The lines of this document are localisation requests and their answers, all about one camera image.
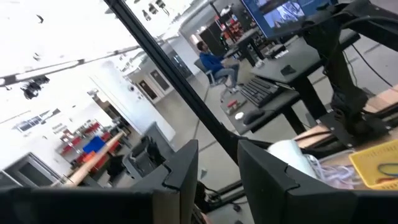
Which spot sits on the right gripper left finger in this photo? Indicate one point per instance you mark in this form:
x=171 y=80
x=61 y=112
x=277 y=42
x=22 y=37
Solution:
x=93 y=205

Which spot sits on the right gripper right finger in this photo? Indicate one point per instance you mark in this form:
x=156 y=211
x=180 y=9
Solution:
x=311 y=208

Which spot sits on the blue rubber band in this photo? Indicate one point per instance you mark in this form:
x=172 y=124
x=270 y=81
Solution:
x=381 y=169

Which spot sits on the red rubber band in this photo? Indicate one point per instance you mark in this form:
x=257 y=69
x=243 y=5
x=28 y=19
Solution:
x=388 y=180

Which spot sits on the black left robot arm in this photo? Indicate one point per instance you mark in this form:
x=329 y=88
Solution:
x=345 y=77

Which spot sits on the small black desk device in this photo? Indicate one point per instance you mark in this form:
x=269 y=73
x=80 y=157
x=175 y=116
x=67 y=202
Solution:
x=287 y=70

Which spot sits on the grey desk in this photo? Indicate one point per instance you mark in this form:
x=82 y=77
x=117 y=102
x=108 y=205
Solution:
x=304 y=56

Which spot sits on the grey office chair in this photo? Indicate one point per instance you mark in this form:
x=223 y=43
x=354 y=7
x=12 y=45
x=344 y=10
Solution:
x=202 y=67

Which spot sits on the long wooden table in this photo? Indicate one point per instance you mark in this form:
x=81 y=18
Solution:
x=93 y=158

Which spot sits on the blue storage bin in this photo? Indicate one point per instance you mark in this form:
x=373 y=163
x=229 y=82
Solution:
x=93 y=144

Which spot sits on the yellow plastic basket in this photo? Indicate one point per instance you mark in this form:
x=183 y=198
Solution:
x=363 y=165

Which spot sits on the grey cabinet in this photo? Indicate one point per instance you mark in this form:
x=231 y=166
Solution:
x=28 y=171

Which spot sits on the black computer mouse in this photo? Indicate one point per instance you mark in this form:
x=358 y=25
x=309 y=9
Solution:
x=253 y=116

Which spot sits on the small white object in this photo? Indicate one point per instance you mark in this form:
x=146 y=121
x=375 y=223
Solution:
x=239 y=115

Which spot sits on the black keyboard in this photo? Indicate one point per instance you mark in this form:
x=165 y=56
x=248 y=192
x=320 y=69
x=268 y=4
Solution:
x=258 y=91

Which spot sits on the small red box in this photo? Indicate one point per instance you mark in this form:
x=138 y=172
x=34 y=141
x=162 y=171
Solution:
x=232 y=103

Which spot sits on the person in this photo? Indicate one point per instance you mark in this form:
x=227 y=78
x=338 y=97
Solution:
x=213 y=62

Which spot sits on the computer monitor blue screen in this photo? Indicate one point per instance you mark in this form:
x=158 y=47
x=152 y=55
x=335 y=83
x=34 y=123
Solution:
x=280 y=15

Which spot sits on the black ceiling camera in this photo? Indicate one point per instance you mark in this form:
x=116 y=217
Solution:
x=32 y=87

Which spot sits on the black aluminium table frame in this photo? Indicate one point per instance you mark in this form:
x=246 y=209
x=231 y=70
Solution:
x=179 y=74

